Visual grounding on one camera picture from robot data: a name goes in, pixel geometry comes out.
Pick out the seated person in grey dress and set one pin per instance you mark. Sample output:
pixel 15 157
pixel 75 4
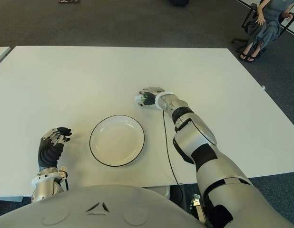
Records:
pixel 263 31

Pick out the white pedestal base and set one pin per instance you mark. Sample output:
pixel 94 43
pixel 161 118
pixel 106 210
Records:
pixel 161 191

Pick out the white plate with black rim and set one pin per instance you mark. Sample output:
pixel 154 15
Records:
pixel 117 140

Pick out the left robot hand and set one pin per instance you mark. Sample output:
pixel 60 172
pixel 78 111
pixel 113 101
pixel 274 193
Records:
pixel 48 154

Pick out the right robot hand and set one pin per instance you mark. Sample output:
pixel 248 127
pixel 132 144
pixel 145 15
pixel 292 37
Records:
pixel 150 98

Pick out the white side table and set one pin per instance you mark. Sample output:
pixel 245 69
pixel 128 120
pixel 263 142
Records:
pixel 0 54

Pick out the red black object on floor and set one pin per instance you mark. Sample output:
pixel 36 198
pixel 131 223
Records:
pixel 69 1

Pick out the green toothpaste tube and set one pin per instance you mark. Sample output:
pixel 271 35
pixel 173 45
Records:
pixel 138 97

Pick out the grey robot torso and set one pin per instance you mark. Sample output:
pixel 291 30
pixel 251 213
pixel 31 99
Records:
pixel 101 209

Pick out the small white cap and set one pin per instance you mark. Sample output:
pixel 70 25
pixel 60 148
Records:
pixel 263 87

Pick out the metal bracket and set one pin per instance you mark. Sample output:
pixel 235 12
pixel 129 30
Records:
pixel 197 206

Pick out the seated person on chair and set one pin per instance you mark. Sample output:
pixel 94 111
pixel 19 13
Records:
pixel 247 19

